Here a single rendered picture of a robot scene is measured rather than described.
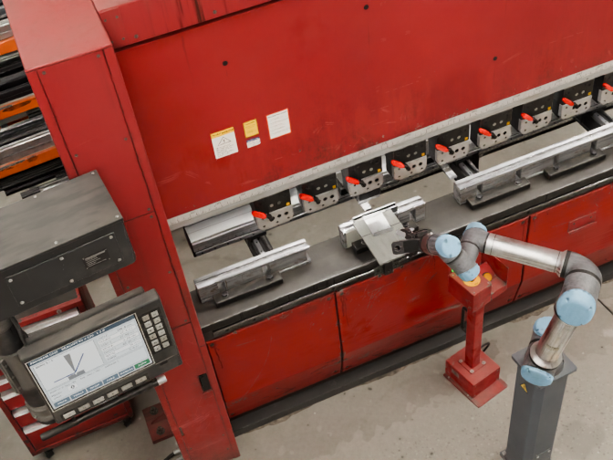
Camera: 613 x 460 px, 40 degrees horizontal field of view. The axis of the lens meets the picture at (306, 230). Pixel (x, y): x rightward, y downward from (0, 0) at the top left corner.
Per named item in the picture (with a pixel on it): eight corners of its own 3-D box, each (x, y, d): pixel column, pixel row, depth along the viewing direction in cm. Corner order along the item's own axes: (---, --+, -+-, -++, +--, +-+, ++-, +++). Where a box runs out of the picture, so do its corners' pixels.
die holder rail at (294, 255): (202, 304, 354) (197, 289, 347) (197, 294, 358) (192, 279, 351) (311, 262, 364) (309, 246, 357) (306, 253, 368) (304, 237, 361)
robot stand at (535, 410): (555, 467, 381) (577, 368, 325) (523, 486, 376) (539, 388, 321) (531, 436, 393) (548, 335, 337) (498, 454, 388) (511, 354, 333)
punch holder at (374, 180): (350, 198, 346) (348, 168, 334) (341, 185, 351) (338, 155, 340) (383, 186, 349) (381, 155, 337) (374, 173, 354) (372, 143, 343)
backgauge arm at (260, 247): (267, 284, 376) (263, 263, 366) (221, 196, 419) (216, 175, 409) (284, 277, 378) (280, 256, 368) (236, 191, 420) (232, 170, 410)
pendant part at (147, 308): (57, 426, 276) (20, 361, 250) (47, 399, 284) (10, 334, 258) (183, 364, 288) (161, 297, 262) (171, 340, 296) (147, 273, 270)
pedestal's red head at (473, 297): (472, 313, 363) (474, 287, 350) (447, 291, 373) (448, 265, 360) (506, 290, 370) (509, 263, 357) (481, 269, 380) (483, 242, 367)
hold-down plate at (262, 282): (217, 308, 351) (215, 304, 349) (212, 299, 355) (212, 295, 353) (284, 283, 357) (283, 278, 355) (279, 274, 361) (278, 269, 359)
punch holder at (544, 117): (520, 135, 362) (523, 104, 350) (509, 124, 368) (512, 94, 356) (550, 124, 365) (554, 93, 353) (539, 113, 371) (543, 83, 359)
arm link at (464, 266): (487, 256, 292) (467, 235, 289) (478, 280, 285) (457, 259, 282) (470, 263, 298) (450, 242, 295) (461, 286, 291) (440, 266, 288)
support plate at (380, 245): (379, 266, 343) (379, 264, 343) (352, 224, 361) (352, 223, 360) (419, 250, 347) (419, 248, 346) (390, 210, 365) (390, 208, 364)
